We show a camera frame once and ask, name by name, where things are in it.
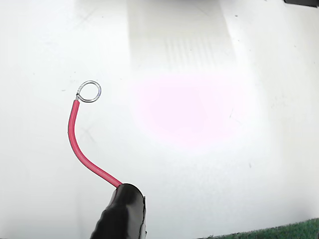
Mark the dark flat object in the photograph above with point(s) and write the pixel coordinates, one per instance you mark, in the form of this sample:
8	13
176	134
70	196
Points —
304	2

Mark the large green scouring sponge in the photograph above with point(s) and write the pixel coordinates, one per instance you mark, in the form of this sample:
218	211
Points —
286	231

